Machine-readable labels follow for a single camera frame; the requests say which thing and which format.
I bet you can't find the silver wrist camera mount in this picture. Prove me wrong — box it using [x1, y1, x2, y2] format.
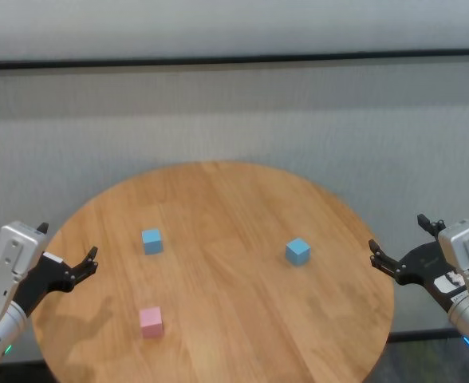
[437, 218, 469, 316]
[0, 221, 47, 344]

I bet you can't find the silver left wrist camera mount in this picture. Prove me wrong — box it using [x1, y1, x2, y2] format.
[0, 221, 47, 344]

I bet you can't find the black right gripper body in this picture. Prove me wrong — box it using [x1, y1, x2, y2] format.
[392, 240, 469, 317]

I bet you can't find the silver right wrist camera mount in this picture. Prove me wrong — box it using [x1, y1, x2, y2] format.
[437, 218, 469, 316]

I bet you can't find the pink cube block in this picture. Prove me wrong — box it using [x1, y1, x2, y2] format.
[139, 306, 164, 340]

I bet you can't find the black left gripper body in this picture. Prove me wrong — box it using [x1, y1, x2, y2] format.
[13, 251, 77, 319]

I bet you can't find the blue cube block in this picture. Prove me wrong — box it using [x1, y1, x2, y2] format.
[285, 237, 312, 267]
[141, 228, 164, 256]

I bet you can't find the black wall rail strip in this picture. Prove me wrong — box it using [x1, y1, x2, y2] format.
[0, 47, 469, 73]

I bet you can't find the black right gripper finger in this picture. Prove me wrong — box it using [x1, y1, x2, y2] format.
[368, 238, 405, 286]
[416, 213, 447, 241]

